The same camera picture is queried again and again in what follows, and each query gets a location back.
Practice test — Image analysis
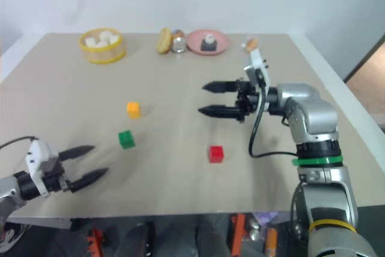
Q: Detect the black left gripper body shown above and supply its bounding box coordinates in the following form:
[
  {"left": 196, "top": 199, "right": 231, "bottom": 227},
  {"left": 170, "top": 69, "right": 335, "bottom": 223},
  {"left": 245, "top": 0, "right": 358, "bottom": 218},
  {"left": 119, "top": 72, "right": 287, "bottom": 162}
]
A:
[{"left": 42, "top": 160, "right": 73, "bottom": 193}]

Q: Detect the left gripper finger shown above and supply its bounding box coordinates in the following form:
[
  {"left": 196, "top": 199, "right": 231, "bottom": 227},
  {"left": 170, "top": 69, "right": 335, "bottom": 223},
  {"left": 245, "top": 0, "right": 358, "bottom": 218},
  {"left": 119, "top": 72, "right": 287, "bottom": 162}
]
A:
[
  {"left": 58, "top": 145, "right": 96, "bottom": 161},
  {"left": 69, "top": 167, "right": 109, "bottom": 193}
]

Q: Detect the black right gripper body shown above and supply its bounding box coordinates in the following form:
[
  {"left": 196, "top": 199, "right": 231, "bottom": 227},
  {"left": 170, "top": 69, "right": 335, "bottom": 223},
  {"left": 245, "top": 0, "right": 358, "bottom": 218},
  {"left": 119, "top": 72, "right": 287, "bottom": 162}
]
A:
[{"left": 235, "top": 79, "right": 260, "bottom": 124}]

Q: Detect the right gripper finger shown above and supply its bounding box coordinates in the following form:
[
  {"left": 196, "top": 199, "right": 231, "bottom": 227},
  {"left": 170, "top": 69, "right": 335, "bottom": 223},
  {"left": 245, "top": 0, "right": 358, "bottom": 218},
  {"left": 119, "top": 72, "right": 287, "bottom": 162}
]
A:
[
  {"left": 197, "top": 104, "right": 242, "bottom": 122},
  {"left": 202, "top": 80, "right": 240, "bottom": 94}
]

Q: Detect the red cube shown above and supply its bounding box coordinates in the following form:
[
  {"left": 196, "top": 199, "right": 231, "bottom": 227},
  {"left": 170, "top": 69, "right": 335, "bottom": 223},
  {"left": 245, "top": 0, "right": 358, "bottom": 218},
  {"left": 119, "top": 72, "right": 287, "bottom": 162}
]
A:
[{"left": 209, "top": 145, "right": 224, "bottom": 164}]

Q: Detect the pink plate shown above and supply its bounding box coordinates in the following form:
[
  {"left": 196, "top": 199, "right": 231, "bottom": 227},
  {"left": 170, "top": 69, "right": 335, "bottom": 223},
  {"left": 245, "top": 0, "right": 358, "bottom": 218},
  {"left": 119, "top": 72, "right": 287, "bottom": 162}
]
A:
[{"left": 185, "top": 29, "right": 231, "bottom": 57}]

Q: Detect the black and white figurine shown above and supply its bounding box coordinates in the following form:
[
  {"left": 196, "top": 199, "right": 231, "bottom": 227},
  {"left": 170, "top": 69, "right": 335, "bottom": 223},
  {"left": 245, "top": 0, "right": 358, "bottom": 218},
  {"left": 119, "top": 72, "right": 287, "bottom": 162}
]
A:
[{"left": 200, "top": 34, "right": 218, "bottom": 52}]

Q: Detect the green cube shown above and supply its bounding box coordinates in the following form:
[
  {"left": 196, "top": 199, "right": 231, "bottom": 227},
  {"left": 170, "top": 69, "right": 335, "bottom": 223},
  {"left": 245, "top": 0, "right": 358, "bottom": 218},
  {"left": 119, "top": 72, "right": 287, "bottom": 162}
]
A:
[{"left": 117, "top": 130, "right": 136, "bottom": 150}]

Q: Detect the small orange clear packet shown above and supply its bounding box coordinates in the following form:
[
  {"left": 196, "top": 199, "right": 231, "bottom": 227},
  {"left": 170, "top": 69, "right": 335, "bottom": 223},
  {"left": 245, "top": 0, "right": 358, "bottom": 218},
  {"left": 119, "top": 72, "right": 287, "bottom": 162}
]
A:
[{"left": 240, "top": 35, "right": 260, "bottom": 54}]

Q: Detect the silver can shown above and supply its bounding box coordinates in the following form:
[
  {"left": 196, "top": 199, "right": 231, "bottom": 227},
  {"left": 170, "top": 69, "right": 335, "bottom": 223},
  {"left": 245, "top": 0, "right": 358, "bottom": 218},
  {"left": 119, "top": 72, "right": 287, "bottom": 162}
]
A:
[{"left": 171, "top": 36, "right": 188, "bottom": 54}]

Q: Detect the red orange clamp tool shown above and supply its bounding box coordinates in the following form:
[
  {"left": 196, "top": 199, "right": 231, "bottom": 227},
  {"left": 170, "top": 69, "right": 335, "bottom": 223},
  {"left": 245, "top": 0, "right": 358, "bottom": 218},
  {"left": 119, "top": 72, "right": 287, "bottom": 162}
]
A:
[
  {"left": 86, "top": 228, "right": 105, "bottom": 257},
  {"left": 230, "top": 214, "right": 247, "bottom": 257}
]

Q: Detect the orange cube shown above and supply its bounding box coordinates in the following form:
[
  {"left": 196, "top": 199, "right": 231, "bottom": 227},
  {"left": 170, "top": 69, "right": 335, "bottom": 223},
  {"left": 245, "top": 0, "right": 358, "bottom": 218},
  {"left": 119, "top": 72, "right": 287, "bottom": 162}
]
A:
[{"left": 126, "top": 101, "right": 141, "bottom": 120}]

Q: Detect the black and white shoe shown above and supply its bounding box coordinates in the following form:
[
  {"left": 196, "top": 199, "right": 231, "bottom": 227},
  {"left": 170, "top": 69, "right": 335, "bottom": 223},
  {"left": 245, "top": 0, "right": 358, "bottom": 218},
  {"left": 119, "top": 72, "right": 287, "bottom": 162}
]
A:
[{"left": 0, "top": 221, "right": 28, "bottom": 252}]

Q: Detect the tan round bread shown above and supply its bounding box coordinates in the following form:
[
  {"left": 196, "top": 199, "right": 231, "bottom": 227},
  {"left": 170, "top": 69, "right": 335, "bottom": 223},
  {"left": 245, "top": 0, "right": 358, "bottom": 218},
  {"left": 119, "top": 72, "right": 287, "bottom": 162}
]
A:
[{"left": 155, "top": 27, "right": 173, "bottom": 56}]

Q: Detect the yellow round basket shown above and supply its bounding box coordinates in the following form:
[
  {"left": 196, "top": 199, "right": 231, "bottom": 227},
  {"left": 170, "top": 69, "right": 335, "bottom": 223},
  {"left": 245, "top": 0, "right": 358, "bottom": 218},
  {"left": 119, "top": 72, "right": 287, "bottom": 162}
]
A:
[{"left": 79, "top": 27, "right": 128, "bottom": 66}]

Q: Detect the purple bag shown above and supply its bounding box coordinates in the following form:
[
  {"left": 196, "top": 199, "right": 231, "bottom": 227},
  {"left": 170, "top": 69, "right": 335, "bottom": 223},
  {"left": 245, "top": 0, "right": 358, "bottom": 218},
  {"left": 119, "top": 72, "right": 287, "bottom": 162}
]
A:
[{"left": 251, "top": 211, "right": 279, "bottom": 226}]

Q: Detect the orange cylinder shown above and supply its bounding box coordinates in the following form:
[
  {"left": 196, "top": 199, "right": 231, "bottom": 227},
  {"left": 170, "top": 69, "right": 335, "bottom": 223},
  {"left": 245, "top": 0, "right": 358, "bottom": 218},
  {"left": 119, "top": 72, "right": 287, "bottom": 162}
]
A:
[{"left": 263, "top": 228, "right": 278, "bottom": 255}]

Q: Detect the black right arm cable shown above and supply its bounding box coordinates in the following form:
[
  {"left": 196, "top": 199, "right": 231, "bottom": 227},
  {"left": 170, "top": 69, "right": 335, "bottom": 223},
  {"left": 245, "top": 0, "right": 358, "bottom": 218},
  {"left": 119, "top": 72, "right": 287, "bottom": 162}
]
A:
[{"left": 248, "top": 84, "right": 299, "bottom": 159}]

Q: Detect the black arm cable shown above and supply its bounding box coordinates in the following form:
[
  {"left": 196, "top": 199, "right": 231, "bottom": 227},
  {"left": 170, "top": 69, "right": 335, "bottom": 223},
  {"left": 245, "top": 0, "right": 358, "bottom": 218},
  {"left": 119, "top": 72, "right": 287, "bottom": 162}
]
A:
[
  {"left": 248, "top": 84, "right": 299, "bottom": 159},
  {"left": 0, "top": 135, "right": 37, "bottom": 151}
]

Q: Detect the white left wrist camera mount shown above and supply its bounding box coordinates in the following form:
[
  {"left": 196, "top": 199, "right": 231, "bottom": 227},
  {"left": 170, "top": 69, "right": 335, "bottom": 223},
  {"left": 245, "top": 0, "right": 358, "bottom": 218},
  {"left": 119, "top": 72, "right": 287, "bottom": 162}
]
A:
[{"left": 25, "top": 140, "right": 60, "bottom": 198}]

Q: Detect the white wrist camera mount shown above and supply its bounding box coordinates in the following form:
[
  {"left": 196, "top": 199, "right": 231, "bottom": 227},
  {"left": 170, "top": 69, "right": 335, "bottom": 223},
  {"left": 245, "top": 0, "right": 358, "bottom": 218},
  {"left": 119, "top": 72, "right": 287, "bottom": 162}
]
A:
[
  {"left": 242, "top": 48, "right": 271, "bottom": 95},
  {"left": 25, "top": 140, "right": 60, "bottom": 198}
]

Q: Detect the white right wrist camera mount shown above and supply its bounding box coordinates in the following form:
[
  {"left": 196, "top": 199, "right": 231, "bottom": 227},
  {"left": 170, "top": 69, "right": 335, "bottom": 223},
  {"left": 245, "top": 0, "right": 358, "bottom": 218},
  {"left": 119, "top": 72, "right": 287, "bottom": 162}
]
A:
[{"left": 242, "top": 48, "right": 271, "bottom": 95}]

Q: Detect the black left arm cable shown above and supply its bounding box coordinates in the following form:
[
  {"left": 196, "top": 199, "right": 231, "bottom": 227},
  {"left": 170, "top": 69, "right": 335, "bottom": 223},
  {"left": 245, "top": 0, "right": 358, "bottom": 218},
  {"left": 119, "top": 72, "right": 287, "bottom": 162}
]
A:
[{"left": 0, "top": 135, "right": 37, "bottom": 151}]

